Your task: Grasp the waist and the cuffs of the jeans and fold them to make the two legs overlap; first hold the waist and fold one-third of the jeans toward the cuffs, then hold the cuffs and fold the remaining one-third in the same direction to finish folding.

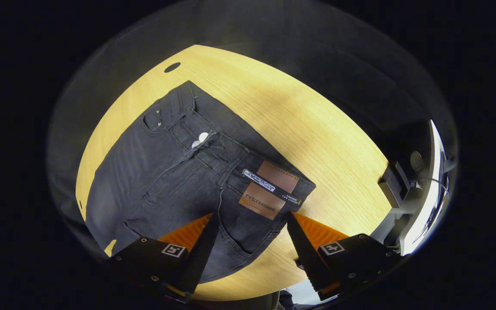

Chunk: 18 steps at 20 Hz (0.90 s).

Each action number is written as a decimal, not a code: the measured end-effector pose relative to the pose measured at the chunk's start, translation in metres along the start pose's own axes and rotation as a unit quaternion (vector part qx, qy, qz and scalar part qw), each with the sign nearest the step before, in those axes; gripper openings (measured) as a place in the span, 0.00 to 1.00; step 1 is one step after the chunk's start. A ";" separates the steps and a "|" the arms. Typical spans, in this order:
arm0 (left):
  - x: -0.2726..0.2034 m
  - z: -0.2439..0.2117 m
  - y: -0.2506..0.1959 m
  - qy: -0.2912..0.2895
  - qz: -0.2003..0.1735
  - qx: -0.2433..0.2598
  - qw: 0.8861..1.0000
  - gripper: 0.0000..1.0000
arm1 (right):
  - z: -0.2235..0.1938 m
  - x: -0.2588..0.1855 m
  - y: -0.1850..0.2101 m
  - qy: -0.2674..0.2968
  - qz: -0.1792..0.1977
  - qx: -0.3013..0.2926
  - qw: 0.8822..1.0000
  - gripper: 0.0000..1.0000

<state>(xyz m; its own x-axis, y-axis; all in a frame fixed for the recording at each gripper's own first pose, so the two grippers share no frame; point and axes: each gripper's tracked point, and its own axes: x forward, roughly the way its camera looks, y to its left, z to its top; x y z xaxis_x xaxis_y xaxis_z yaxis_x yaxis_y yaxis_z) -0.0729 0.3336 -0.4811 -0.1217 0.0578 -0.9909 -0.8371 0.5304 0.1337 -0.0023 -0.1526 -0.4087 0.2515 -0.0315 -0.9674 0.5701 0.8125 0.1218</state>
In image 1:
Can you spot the dark grey jeans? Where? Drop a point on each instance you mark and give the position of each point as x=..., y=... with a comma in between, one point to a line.
x=153, y=172

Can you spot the black metal stand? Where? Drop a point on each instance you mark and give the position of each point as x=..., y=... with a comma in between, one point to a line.
x=396, y=191

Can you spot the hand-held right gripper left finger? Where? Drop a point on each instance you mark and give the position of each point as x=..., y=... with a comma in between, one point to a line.
x=198, y=262

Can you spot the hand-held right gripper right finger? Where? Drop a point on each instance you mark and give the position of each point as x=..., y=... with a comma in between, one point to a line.
x=310, y=267

